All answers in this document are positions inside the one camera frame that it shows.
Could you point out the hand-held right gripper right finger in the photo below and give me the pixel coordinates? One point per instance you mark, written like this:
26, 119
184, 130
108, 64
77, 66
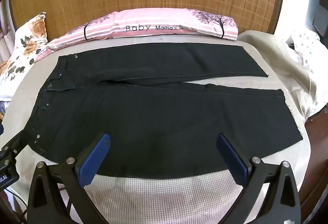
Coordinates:
232, 157

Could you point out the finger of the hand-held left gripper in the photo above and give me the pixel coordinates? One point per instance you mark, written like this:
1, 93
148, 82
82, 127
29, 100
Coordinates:
19, 140

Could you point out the dark furniture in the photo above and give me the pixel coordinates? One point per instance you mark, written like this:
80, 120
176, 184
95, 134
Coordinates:
321, 19

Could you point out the white dotted cloth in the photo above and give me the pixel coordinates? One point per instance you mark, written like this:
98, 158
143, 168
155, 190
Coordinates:
307, 42

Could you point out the grey waffle bed sheet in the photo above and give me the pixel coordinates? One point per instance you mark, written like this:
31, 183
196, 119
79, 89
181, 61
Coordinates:
164, 201

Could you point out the floral pillow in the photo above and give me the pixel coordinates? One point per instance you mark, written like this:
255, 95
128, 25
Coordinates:
28, 42

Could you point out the beige blanket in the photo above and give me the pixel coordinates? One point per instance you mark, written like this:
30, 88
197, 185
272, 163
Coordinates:
276, 55

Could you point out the black pants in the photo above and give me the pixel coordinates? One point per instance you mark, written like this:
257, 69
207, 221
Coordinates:
153, 116

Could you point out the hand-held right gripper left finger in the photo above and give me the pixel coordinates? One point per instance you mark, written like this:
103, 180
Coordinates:
94, 160

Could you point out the pink striped pillow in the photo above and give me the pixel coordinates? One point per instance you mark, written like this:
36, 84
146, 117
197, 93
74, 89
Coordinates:
153, 21

